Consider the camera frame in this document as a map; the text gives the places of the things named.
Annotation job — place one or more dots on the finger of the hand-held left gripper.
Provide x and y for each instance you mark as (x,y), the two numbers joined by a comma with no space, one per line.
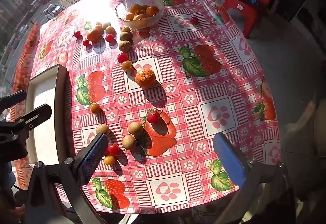
(15,98)
(34,113)

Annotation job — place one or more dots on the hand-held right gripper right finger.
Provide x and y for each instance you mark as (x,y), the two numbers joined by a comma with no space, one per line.
(228,160)

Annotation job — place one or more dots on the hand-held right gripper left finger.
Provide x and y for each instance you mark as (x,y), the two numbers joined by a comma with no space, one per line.
(94,152)

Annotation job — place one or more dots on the white tray with dark rim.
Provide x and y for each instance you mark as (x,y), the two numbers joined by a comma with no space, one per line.
(43,112)

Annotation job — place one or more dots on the yellow cherry tomato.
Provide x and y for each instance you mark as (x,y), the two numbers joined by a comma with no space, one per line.
(109,160)
(127,65)
(95,108)

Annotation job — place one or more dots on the red cherry tomato with stem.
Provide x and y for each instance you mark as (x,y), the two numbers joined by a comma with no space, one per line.
(153,117)

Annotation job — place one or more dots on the mandarin orange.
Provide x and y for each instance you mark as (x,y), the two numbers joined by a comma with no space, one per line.
(93,35)
(145,77)

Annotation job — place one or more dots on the red checked strawberry tablecloth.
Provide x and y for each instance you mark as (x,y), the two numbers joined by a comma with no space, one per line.
(193,91)

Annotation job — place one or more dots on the white parked van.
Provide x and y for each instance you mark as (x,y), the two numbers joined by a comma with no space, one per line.
(52,11)

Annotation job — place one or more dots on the beige cushioned seat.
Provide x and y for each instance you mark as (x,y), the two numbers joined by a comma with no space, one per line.
(315,122)

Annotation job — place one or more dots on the pile of small oranges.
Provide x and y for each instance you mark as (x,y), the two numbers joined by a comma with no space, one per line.
(139,13)

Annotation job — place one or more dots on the red plastic chair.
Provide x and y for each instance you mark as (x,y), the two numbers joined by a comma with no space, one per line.
(250,10)

